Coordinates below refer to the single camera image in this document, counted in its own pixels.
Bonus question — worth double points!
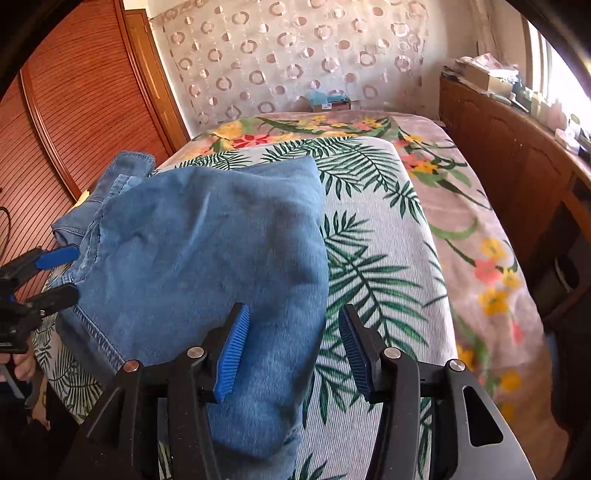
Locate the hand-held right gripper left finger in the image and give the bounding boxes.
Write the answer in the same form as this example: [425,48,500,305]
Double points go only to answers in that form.
[58,302,252,480]

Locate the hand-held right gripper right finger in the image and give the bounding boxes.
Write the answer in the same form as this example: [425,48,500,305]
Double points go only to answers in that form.
[338,304,539,480]

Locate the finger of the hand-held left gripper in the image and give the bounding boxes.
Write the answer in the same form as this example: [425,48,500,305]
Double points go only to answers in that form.
[0,244,80,278]
[23,284,79,319]

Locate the blue denim pants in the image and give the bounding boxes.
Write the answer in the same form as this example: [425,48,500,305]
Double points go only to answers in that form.
[51,151,329,467]

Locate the person's left hand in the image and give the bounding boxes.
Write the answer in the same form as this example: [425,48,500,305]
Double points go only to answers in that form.
[11,344,38,381]

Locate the green leaf print sheet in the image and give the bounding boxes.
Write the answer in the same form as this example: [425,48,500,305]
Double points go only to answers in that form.
[32,136,458,480]

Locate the wooden wardrobe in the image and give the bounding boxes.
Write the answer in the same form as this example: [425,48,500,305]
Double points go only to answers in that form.
[0,0,190,301]

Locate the floral plush blanket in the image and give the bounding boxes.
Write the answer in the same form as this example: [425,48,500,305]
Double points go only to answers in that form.
[159,111,555,425]

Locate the small box with blue contents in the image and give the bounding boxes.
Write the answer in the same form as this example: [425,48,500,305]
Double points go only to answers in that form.
[307,90,352,112]

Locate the long wooden cabinet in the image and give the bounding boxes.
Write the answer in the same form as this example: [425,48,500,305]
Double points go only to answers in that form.
[438,76,591,324]

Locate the cardboard box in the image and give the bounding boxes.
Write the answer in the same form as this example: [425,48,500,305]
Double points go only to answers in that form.
[464,60,513,95]

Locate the bright window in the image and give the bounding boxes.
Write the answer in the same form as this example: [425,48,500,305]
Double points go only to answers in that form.
[522,14,591,134]

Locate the circle pattern wall curtain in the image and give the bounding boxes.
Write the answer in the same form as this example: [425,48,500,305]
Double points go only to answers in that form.
[152,0,430,134]

